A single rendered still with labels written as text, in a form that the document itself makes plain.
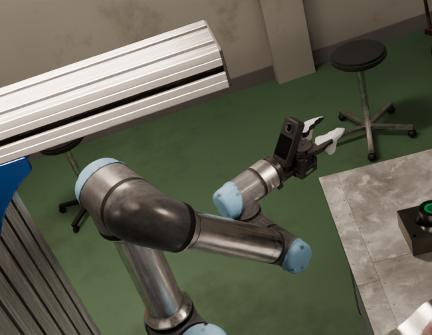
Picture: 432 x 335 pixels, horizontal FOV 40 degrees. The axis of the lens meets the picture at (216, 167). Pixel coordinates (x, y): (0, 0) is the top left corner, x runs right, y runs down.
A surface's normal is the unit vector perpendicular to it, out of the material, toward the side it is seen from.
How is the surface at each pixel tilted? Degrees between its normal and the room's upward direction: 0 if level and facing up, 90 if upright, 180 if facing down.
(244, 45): 90
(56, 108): 90
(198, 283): 0
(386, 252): 0
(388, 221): 0
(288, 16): 90
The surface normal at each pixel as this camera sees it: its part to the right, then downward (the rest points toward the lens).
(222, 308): -0.26, -0.78
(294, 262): 0.59, 0.35
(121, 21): 0.19, 0.54
